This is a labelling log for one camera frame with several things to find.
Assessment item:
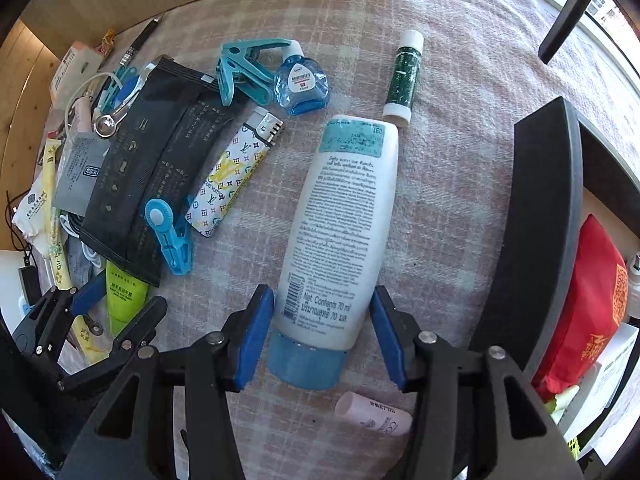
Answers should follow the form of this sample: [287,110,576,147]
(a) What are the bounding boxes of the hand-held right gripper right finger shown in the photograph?
[369,285,586,480]

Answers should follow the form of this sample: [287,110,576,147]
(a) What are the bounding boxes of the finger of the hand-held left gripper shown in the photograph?
[57,296,168,395]
[12,275,108,356]

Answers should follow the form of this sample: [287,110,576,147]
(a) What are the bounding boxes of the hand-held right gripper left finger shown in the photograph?
[57,284,276,480]

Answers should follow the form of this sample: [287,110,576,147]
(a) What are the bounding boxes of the lime green tube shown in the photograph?
[105,260,151,338]

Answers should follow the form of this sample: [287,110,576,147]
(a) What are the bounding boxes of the small pink bottle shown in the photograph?
[334,391,413,436]

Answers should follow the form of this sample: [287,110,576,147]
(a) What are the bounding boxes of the blue clothespin white disc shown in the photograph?
[144,198,193,276]

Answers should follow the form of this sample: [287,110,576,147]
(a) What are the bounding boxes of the white lotion bottle blue cap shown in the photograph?
[267,116,400,391]

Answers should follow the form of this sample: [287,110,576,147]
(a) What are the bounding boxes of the long yellow patterned packet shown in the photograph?
[40,140,108,367]

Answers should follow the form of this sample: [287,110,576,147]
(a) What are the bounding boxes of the grey packet blue logo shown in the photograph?
[52,132,111,216]

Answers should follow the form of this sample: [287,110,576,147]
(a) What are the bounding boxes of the black foil packet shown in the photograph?
[80,56,251,288]

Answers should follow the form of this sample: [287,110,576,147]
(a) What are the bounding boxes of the white patterned lighter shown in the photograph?
[186,107,286,237]

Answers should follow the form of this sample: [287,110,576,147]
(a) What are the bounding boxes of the silver metal hole punch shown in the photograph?
[90,62,156,140]

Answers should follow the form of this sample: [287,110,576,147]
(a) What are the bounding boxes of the light green cleaning cloth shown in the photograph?
[542,385,581,416]

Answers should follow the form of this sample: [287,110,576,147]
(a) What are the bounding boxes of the black storage tray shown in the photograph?
[467,96,640,480]

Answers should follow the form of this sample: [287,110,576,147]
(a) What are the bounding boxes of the red fabric bag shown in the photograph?
[530,214,630,401]

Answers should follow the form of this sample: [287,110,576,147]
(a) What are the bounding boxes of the blue eye drop bottle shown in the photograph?
[273,40,331,117]

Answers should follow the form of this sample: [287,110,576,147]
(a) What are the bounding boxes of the green glitter tube white caps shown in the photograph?
[382,30,425,126]

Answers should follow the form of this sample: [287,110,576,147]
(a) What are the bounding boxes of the dark grey packet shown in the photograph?
[65,237,108,291]

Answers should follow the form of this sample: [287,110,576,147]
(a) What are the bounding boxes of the white wet wipe packet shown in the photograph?
[11,187,56,241]

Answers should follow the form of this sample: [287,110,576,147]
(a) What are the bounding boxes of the teal clothespin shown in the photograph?
[216,38,292,107]
[95,62,138,111]

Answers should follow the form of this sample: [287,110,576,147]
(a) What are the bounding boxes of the blue oval case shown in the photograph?
[117,75,146,106]

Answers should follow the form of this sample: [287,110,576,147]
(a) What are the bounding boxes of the pine plank panel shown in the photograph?
[0,17,66,251]

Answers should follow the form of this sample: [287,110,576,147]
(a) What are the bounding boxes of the small cardboard box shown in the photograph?
[49,41,106,101]

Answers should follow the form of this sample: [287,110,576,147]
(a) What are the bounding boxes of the black pen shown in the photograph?
[117,14,166,68]

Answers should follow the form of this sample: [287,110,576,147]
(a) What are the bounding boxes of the thin black cable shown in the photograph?
[2,190,41,306]

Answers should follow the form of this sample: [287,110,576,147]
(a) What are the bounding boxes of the coiled white cable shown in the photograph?
[57,210,108,271]

